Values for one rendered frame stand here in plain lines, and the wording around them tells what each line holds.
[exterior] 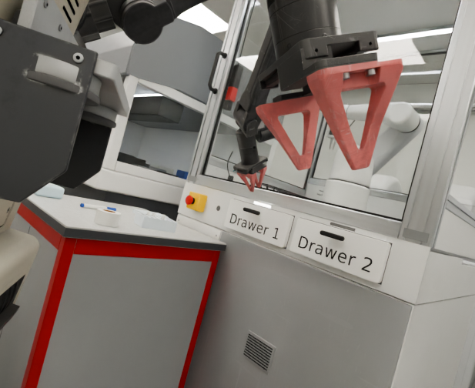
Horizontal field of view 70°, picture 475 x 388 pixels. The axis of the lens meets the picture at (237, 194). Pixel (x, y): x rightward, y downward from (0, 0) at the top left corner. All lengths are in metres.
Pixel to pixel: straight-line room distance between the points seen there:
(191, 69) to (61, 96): 1.62
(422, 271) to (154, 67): 1.46
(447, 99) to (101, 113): 0.83
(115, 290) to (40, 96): 0.79
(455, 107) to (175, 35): 1.37
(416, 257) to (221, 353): 0.75
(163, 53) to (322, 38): 1.63
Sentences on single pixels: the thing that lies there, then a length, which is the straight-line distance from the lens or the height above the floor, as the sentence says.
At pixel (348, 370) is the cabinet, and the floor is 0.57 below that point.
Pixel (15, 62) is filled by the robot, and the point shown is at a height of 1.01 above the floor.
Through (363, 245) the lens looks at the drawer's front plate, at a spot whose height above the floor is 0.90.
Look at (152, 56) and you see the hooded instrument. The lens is 1.84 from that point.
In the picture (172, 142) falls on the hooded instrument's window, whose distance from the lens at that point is 1.92.
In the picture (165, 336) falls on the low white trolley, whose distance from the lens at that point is 1.28.
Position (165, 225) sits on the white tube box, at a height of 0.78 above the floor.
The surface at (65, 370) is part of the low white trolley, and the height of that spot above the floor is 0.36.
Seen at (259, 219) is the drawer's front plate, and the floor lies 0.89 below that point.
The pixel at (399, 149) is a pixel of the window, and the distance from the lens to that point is 1.05.
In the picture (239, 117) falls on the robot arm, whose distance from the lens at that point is 1.00.
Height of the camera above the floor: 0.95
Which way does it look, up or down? level
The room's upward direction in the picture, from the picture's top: 15 degrees clockwise
